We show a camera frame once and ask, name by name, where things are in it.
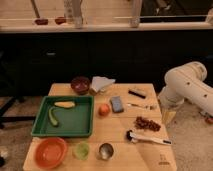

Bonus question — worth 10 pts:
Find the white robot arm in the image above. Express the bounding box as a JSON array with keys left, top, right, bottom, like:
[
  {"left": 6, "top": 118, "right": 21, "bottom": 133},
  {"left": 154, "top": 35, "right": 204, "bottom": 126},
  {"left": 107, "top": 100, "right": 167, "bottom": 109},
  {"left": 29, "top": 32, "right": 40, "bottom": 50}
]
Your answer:
[{"left": 158, "top": 61, "right": 213, "bottom": 117}]

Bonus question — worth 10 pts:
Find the dark maroon bowl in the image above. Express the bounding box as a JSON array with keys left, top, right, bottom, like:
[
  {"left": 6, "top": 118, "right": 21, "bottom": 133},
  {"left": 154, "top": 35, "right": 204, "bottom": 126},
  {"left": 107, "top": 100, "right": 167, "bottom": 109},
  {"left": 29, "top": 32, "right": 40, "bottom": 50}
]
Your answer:
[{"left": 71, "top": 76, "right": 90, "bottom": 95}]

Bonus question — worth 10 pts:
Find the orange red bowl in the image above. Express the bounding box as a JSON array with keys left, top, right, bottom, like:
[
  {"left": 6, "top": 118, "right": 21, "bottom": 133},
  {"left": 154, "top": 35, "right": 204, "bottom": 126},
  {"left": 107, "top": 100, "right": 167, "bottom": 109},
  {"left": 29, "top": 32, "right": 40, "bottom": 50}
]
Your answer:
[{"left": 34, "top": 137, "right": 68, "bottom": 169}]

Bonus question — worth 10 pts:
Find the white folded cloth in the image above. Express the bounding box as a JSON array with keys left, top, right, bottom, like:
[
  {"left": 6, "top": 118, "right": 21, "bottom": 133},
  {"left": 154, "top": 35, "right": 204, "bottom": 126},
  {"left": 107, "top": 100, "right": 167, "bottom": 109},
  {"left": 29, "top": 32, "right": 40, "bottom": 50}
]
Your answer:
[{"left": 91, "top": 76, "right": 115, "bottom": 93}]

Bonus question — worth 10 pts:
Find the orange peach fruit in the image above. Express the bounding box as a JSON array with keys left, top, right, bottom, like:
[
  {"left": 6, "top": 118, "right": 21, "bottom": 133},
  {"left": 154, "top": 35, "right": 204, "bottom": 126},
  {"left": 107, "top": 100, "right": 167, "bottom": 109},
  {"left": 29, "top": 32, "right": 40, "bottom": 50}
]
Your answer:
[{"left": 98, "top": 104, "right": 110, "bottom": 116}]

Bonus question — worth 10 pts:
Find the blue grey sponge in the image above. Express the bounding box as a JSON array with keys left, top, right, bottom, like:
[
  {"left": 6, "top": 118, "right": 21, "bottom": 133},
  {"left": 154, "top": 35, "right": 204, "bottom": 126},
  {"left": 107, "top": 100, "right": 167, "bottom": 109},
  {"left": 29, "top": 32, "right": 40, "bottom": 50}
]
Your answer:
[{"left": 110, "top": 96, "right": 124, "bottom": 113}]

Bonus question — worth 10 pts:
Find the black eraser block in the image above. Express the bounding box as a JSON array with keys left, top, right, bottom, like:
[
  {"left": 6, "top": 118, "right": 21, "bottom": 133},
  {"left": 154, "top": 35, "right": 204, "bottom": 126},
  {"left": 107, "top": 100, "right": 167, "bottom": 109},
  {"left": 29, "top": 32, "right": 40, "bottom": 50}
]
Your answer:
[{"left": 128, "top": 89, "right": 146, "bottom": 99}]

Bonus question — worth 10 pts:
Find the yellow corn cob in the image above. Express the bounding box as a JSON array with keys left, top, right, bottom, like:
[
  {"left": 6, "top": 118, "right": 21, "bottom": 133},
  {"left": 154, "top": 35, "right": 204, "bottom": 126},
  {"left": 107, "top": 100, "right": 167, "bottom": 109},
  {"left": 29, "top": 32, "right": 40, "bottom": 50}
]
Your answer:
[{"left": 54, "top": 101, "right": 75, "bottom": 108}]

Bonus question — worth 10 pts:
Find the green plastic tray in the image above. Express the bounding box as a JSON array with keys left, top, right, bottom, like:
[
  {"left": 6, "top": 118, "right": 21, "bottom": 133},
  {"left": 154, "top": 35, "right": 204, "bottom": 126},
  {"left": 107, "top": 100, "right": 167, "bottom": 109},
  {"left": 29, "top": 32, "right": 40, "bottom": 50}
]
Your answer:
[{"left": 31, "top": 96, "right": 94, "bottom": 137}]

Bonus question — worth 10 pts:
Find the bunch of red grapes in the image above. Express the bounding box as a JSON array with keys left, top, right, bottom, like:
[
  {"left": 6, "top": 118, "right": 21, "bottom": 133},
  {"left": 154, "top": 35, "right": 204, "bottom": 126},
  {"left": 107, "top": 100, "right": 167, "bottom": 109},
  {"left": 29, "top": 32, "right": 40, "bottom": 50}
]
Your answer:
[{"left": 134, "top": 116, "right": 161, "bottom": 132}]

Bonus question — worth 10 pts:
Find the wooden table board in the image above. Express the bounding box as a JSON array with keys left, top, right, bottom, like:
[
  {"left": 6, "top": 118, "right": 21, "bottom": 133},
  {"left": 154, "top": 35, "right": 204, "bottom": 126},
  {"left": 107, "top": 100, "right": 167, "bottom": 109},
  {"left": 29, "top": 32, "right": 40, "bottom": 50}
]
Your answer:
[{"left": 23, "top": 84, "right": 177, "bottom": 171}]

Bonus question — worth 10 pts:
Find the green cucumber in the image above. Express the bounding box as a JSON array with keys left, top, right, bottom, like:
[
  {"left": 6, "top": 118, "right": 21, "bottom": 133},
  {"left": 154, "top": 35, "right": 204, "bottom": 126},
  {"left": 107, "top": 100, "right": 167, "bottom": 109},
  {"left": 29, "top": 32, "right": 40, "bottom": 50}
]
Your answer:
[{"left": 48, "top": 107, "right": 59, "bottom": 127}]

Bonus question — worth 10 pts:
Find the silver metal cup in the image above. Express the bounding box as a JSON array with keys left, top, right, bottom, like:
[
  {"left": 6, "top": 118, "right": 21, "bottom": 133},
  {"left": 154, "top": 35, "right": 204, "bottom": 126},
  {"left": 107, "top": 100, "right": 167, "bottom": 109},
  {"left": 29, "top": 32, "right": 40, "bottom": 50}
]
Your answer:
[{"left": 99, "top": 143, "right": 114, "bottom": 160}]

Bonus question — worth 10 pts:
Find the light green cup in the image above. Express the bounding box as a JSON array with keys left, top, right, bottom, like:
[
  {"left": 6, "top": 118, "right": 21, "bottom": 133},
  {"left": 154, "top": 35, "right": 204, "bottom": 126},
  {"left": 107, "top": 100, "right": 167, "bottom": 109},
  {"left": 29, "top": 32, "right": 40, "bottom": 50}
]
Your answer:
[{"left": 73, "top": 142, "right": 90, "bottom": 160}]

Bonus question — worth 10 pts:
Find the red object on shelf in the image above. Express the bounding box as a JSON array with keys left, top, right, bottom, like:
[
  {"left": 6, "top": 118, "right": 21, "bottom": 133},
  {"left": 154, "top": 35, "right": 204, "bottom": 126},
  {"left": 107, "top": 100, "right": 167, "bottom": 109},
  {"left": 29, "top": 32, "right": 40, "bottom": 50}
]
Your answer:
[
  {"left": 55, "top": 17, "right": 66, "bottom": 25},
  {"left": 35, "top": 18, "right": 48, "bottom": 25}
]

